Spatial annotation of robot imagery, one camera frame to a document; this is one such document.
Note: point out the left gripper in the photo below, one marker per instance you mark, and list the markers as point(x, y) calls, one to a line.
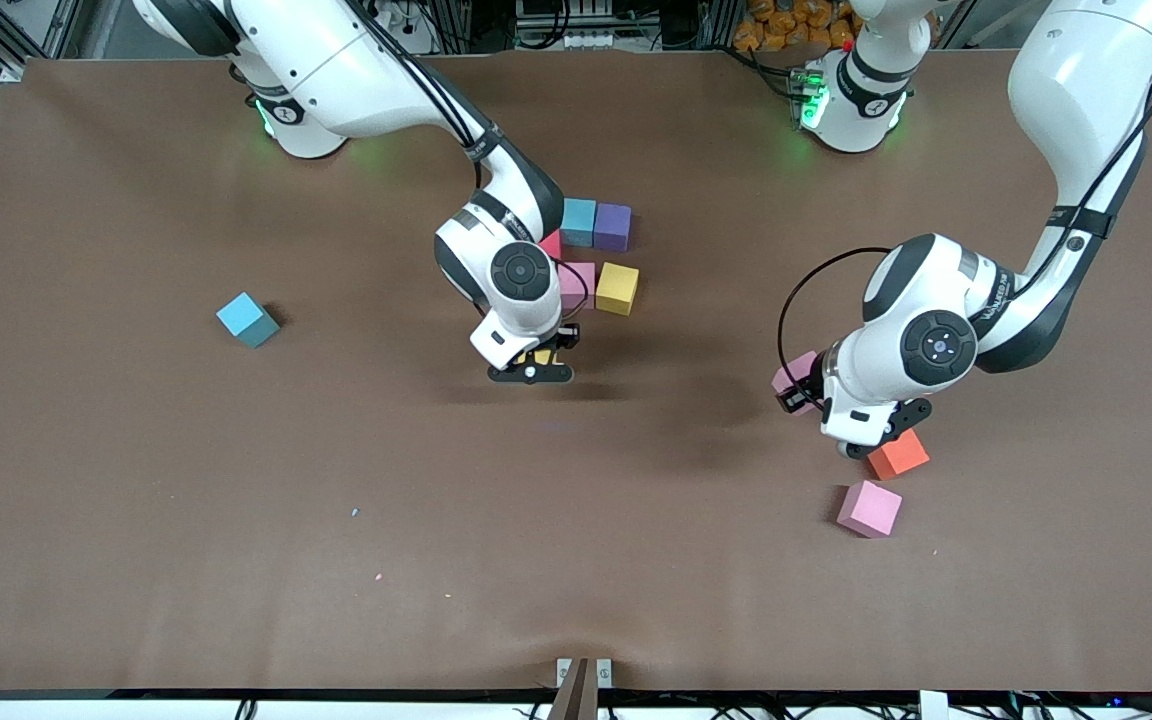
point(808, 384)

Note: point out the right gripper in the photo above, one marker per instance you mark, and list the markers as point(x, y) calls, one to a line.
point(563, 338)

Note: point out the yellow foam cube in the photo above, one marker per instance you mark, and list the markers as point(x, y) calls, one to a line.
point(617, 288)
point(543, 356)

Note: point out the pink foam cube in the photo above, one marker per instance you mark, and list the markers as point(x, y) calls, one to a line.
point(794, 370)
point(581, 290)
point(869, 508)

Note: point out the red foam cube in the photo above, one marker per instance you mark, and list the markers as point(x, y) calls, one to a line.
point(552, 245)

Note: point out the teal foam cube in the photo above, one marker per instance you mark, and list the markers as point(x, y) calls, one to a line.
point(579, 222)

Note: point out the purple foam cube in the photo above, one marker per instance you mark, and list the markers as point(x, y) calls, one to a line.
point(612, 227)

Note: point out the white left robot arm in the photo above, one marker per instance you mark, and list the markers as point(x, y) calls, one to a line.
point(1086, 90)

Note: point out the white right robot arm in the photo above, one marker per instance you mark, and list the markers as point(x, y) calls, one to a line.
point(336, 60)

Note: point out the orange foam cube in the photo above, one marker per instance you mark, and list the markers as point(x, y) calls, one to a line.
point(901, 456)

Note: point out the white power strip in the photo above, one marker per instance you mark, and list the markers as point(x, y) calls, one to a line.
point(588, 40)
point(411, 30)

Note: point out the sky blue foam cube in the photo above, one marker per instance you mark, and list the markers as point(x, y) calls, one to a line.
point(246, 318)

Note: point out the white tag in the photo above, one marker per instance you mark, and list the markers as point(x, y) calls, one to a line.
point(933, 706)

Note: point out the pile of orange balls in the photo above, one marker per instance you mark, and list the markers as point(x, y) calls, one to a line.
point(796, 22)

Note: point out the metal table clamp bracket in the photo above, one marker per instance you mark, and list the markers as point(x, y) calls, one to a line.
point(584, 690)

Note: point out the aluminium frame corner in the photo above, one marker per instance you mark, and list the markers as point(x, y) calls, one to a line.
point(11, 68)

